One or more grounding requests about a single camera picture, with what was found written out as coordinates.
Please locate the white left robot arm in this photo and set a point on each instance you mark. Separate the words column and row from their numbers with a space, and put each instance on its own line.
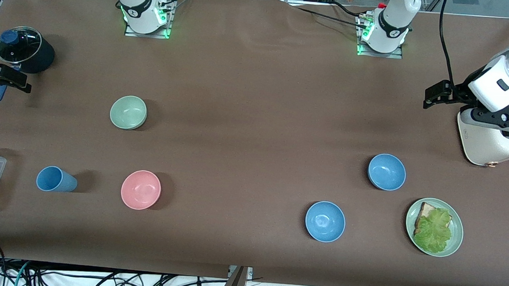
column 394, row 19

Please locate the bread slice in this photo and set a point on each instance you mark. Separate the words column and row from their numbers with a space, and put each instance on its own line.
column 427, row 210

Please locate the brown table cover mat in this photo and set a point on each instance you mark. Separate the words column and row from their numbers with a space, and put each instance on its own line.
column 234, row 181

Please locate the white toaster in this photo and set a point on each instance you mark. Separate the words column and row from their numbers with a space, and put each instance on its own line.
column 484, row 146

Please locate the pink bowl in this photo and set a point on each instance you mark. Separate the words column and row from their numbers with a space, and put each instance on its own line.
column 140, row 189

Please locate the black pot with glass lid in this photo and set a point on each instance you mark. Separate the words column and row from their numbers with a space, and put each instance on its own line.
column 44, row 57

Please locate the blue cup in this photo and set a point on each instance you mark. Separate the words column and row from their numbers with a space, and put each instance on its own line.
column 55, row 179

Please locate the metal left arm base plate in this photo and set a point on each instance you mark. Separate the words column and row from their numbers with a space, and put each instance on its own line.
column 397, row 55

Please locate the green lettuce leaf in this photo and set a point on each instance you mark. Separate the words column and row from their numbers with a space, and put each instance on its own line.
column 434, row 231

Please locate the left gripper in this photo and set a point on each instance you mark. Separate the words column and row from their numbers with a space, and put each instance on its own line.
column 460, row 92

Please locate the green bowl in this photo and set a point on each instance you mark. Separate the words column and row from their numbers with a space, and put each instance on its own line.
column 128, row 112

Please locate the green plate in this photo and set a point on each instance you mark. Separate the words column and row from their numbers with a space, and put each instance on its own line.
column 456, row 237

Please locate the metal table bracket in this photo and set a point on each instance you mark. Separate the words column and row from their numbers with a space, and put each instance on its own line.
column 250, row 272

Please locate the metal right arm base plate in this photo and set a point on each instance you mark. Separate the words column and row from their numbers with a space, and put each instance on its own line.
column 166, row 29

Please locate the blue bowl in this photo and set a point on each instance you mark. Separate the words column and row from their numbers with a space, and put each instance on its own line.
column 386, row 172
column 325, row 221

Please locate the glass lid blue knob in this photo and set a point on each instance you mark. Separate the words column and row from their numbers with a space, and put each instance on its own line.
column 21, row 51

